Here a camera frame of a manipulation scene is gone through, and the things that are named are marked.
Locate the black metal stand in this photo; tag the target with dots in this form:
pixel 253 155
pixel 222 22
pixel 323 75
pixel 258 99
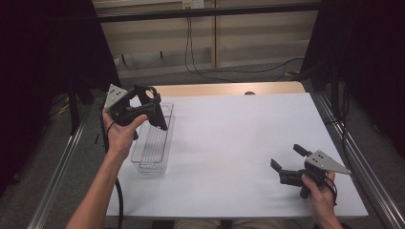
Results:
pixel 74 108

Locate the wooden table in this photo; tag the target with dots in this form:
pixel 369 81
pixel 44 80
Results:
pixel 229 89

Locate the small dark table knob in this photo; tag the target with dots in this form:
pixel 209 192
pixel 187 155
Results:
pixel 249 93

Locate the person's right hand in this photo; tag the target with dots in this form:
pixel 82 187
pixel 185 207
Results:
pixel 320 200

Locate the person's left hand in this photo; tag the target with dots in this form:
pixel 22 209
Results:
pixel 121 140

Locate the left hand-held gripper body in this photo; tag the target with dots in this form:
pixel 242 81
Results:
pixel 119 106

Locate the black curtain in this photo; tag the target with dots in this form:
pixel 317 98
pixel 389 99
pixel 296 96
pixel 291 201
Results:
pixel 369 63
pixel 41 63

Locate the white table cover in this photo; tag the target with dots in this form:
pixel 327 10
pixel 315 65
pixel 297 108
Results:
pixel 242 159

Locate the white wall socket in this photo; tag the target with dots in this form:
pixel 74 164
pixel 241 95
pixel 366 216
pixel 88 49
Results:
pixel 193 3

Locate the clear plastic container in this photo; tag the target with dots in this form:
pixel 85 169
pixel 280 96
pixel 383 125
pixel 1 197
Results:
pixel 153 146

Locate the metal floor rail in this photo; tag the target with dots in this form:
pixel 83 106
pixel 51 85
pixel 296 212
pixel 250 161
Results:
pixel 366 165
pixel 54 181

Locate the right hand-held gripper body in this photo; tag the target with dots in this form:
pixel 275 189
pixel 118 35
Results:
pixel 313 171

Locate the black horizontal bar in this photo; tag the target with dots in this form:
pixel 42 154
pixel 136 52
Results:
pixel 207 12

